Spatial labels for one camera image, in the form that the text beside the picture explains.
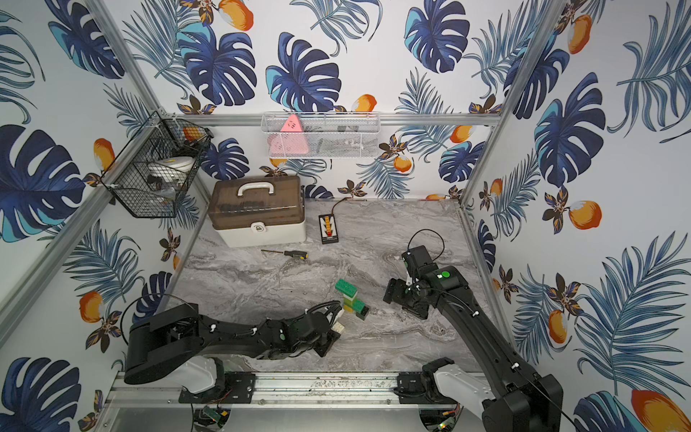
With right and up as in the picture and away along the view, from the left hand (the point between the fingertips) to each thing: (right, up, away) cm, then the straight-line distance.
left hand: (338, 332), depth 82 cm
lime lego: (+3, +10, -1) cm, 10 cm away
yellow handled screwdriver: (-17, +22, +20) cm, 35 cm away
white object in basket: (-50, +51, -2) cm, 71 cm away
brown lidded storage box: (-24, +37, +6) cm, 45 cm away
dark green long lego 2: (+6, +7, +3) cm, 10 cm away
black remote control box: (-5, +30, +24) cm, 39 cm away
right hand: (+17, +11, -5) cm, 21 cm away
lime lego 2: (+4, +7, +3) cm, 8 cm away
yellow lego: (+3, +6, +3) cm, 7 cm away
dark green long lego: (+3, +14, -2) cm, 14 cm away
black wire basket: (-60, +48, +3) cm, 77 cm away
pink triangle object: (-16, +61, +8) cm, 64 cm away
